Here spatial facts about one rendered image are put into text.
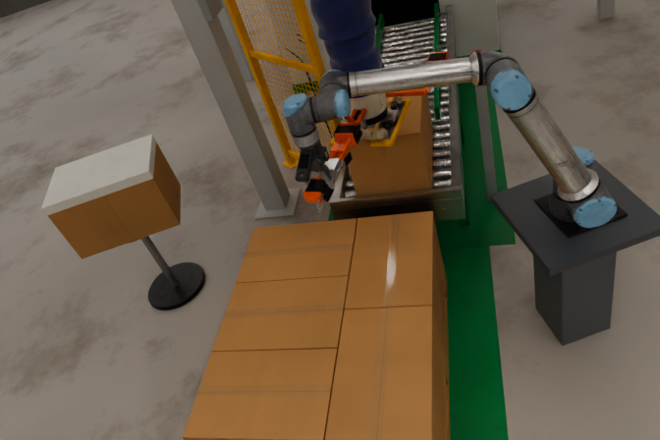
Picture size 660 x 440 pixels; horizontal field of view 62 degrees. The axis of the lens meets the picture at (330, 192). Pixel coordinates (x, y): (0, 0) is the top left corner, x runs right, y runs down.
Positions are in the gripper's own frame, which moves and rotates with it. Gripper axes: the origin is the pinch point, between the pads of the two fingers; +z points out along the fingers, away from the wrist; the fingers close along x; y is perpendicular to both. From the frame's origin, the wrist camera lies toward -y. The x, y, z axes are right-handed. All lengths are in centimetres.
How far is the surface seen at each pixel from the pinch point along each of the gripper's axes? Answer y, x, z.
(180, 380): -29, 114, 126
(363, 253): 32, 10, 71
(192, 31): 109, 123, -17
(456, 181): 83, -25, 66
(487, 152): 133, -31, 86
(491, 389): 3, -52, 125
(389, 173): 73, 6, 53
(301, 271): 16, 39, 71
